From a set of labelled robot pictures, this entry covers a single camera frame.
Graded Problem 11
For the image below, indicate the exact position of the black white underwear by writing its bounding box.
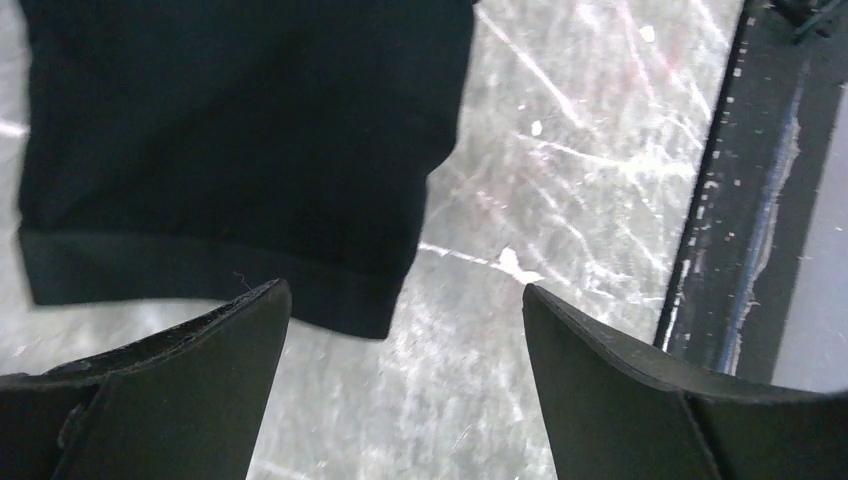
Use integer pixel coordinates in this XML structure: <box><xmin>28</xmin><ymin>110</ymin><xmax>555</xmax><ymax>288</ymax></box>
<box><xmin>18</xmin><ymin>0</ymin><xmax>475</xmax><ymax>340</ymax></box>

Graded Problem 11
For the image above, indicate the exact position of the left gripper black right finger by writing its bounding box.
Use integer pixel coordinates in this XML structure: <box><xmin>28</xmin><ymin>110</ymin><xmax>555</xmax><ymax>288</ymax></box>
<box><xmin>523</xmin><ymin>285</ymin><xmax>847</xmax><ymax>480</ymax></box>

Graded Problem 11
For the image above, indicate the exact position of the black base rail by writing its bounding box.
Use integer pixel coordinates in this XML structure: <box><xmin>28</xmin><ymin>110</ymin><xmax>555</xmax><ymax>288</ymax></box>
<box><xmin>654</xmin><ymin>1</ymin><xmax>847</xmax><ymax>383</ymax></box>

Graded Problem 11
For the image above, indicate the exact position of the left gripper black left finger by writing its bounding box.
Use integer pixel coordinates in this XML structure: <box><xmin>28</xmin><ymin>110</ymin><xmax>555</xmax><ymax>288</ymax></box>
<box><xmin>1</xmin><ymin>280</ymin><xmax>291</xmax><ymax>480</ymax></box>

